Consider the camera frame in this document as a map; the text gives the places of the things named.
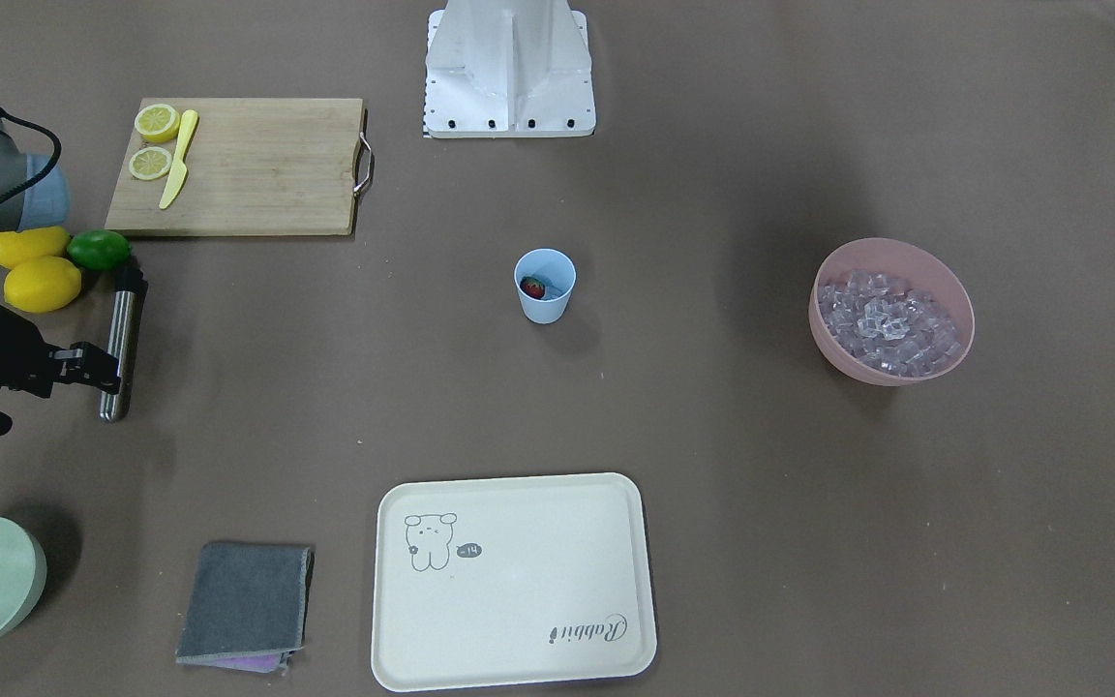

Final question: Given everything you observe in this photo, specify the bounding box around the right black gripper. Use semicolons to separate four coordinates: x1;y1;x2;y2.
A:
0;314;122;436

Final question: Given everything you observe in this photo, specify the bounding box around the steel muddler black tip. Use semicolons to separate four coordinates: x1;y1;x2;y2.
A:
99;260;149;423

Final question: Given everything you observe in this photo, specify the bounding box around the red strawberry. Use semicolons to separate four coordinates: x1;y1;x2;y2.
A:
518;275;546;300

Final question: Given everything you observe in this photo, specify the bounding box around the light blue cup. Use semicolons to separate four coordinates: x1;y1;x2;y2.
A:
514;248;576;325

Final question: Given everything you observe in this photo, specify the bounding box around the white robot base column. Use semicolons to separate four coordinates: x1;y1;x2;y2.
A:
421;1;597;138

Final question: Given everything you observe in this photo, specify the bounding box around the pink bowl of ice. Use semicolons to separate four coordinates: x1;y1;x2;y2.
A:
808;238;977;385

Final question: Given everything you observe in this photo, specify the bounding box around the yellow lemon lower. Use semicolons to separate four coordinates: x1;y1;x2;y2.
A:
3;256;83;314

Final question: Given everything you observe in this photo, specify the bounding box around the yellow lemon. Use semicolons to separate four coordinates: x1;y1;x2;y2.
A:
3;256;83;314
0;226;71;270

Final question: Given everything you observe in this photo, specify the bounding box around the green lime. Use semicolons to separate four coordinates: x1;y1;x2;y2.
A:
66;229;132;272

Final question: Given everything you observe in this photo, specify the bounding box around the yellow lemon upper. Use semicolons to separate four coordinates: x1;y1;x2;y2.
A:
0;226;71;270

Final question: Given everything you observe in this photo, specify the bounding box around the lemon half slice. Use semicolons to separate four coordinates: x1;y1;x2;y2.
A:
134;103;181;144
127;146;173;181

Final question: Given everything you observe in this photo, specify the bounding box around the wooden cutting board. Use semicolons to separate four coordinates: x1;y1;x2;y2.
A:
105;97;375;238

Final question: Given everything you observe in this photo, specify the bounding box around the yellow plastic knife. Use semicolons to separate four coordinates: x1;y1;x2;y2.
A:
158;109;198;210

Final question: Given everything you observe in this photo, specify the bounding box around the grey folded cloth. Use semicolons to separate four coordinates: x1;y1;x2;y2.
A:
174;541;314;675

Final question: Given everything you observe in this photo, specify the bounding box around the cream rabbit tray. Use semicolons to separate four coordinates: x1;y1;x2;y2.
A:
371;472;658;693

